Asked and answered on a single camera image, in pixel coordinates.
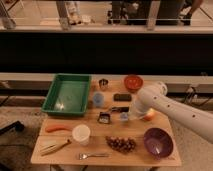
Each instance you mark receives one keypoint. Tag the grey blue towel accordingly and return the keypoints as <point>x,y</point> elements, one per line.
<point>124,116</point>

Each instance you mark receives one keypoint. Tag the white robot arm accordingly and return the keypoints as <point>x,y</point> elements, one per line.
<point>153,96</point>

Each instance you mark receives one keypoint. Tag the small metal cup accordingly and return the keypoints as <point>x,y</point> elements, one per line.
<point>103,84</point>

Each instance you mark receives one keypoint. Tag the light blue cup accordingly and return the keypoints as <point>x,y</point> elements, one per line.
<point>98,100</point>

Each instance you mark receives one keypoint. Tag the white paper cup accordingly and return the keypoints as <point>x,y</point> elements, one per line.
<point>81,134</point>

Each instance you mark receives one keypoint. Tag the black rectangular block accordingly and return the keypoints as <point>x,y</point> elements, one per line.
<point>122,97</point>

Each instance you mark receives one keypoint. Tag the red bowl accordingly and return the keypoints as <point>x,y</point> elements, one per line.
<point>133,83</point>

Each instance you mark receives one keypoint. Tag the green plastic tray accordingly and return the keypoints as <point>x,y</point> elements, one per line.
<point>67,95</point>

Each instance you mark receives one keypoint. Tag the orange fruit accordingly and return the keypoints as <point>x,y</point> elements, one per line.
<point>150,115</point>

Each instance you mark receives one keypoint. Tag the bunch of dark grapes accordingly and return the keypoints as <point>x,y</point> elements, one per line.
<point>121,145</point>

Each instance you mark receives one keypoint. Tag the orange carrot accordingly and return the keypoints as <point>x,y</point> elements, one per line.
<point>53,128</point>

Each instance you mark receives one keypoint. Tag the purple bowl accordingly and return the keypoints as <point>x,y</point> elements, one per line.
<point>158,142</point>

